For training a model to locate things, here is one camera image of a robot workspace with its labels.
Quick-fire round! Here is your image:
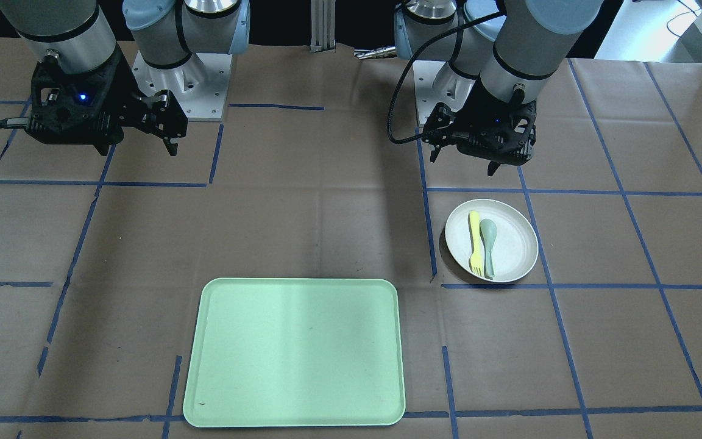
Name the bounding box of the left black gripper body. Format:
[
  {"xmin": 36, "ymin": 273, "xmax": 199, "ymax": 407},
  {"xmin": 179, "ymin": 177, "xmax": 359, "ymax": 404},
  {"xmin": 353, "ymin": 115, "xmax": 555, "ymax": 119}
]
[{"xmin": 422, "ymin": 80, "xmax": 537, "ymax": 166}]

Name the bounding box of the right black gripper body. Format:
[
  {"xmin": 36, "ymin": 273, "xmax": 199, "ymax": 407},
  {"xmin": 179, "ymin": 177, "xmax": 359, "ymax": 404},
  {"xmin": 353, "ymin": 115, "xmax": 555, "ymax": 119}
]
[{"xmin": 26, "ymin": 47, "xmax": 188, "ymax": 148}]

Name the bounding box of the white round plate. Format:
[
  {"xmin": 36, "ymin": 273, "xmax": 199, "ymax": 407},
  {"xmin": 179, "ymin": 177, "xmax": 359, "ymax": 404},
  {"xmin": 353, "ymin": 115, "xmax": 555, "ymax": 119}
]
[{"xmin": 444, "ymin": 198, "xmax": 539, "ymax": 284}]

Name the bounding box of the yellow plastic fork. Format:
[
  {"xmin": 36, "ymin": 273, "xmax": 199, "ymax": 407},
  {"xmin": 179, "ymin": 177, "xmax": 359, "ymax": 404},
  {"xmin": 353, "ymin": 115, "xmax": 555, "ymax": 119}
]
[{"xmin": 468, "ymin": 210, "xmax": 484, "ymax": 277}]

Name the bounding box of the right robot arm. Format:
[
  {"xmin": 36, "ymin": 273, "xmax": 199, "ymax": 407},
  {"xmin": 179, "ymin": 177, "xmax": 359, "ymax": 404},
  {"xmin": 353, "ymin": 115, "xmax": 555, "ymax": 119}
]
[{"xmin": 0, "ymin": 1, "xmax": 250, "ymax": 156}]

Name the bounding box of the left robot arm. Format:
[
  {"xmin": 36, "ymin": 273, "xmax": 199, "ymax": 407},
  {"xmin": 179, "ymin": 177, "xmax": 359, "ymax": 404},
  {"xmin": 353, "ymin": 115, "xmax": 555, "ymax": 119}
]
[{"xmin": 386, "ymin": 1, "xmax": 602, "ymax": 176}]

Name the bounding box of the pale green spoon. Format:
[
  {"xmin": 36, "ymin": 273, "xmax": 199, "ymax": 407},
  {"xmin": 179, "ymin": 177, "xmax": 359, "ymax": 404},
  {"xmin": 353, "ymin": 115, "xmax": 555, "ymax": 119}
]
[{"xmin": 480, "ymin": 218, "xmax": 498, "ymax": 279}]

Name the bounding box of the light green tray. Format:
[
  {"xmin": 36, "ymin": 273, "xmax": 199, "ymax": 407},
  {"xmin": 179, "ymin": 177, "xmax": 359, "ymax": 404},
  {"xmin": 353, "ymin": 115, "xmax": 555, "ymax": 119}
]
[{"xmin": 183, "ymin": 277, "xmax": 406, "ymax": 428}]

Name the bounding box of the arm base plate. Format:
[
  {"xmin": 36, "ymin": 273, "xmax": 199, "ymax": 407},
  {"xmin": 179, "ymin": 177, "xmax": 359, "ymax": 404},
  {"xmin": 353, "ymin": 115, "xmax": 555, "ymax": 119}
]
[
  {"xmin": 413, "ymin": 60, "xmax": 479, "ymax": 127},
  {"xmin": 133, "ymin": 52, "xmax": 235, "ymax": 123}
]

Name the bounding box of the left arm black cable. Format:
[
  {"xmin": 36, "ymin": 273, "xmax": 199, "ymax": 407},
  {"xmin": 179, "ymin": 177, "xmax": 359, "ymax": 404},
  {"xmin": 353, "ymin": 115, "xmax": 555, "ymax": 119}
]
[{"xmin": 386, "ymin": 11, "xmax": 504, "ymax": 146}]

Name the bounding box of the aluminium frame post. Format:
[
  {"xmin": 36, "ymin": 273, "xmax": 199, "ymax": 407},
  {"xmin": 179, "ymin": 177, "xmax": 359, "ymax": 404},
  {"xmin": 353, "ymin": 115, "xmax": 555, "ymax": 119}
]
[{"xmin": 310, "ymin": 0, "xmax": 336, "ymax": 54}]

